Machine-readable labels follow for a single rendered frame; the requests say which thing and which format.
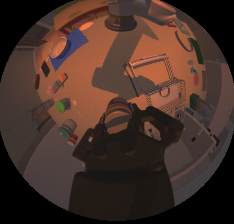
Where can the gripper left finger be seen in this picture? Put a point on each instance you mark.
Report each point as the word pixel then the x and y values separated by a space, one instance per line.
pixel 86 147

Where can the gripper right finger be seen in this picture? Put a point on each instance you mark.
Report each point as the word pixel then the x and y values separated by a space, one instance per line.
pixel 160 121

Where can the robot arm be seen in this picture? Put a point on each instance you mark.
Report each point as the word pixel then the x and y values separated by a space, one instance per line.
pixel 126 9

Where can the red and white small jar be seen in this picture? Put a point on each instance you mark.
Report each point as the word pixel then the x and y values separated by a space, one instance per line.
pixel 72 139

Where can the white cabinet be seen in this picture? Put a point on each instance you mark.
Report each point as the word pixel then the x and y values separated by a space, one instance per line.
pixel 197 134

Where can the white spice jar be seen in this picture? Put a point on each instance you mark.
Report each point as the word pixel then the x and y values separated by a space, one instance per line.
pixel 117 112

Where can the grey tin with green base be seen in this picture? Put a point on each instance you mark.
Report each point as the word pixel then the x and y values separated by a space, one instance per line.
pixel 68 128

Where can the blue small box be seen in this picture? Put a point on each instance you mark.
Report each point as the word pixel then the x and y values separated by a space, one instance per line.
pixel 189 111

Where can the green and purple box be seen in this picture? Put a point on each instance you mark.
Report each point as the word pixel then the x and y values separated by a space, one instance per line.
pixel 194 101

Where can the white spoon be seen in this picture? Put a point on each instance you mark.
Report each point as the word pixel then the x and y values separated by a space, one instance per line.
pixel 77 106

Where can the green lidded grey cup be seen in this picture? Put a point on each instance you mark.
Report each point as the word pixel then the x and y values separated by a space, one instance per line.
pixel 62 105

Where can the grey faucet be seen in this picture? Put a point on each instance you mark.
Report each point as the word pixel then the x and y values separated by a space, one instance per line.
pixel 205 104

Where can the pink round disc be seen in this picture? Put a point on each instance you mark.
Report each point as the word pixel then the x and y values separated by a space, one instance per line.
pixel 196 79

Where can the wooden stool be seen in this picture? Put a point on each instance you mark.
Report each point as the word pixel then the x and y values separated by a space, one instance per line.
pixel 41 114

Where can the dark grey ribbed strip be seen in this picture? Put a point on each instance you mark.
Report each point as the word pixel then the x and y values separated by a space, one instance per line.
pixel 204 80

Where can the teal small object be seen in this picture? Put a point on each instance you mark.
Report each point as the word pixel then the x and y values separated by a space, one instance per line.
pixel 193 70

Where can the grey small block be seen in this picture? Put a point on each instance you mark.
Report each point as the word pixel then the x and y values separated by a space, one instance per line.
pixel 191 62

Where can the rack of coloured blocks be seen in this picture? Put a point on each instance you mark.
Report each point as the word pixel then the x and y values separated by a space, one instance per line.
pixel 57 83

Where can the green flat board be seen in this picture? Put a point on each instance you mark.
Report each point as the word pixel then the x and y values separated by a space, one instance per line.
pixel 197 50

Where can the brown round disc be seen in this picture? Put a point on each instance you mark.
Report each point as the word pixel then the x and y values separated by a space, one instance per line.
pixel 37 81

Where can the dark curved band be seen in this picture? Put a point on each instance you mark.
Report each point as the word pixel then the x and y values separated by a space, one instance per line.
pixel 183 41

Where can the black flat slab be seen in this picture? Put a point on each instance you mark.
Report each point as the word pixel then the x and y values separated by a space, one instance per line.
pixel 45 69

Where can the grey flat tray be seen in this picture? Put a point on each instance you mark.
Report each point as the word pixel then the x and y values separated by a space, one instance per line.
pixel 181 27

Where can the pink small object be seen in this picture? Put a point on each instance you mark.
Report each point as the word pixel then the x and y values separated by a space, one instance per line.
pixel 172 25

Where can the blue striped mat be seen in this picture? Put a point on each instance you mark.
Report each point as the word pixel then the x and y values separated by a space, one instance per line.
pixel 70 47

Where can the cream bowl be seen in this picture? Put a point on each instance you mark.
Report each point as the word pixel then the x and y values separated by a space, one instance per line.
pixel 58 47

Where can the brown shelf unit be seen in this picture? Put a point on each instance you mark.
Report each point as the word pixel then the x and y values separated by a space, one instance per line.
pixel 80 17

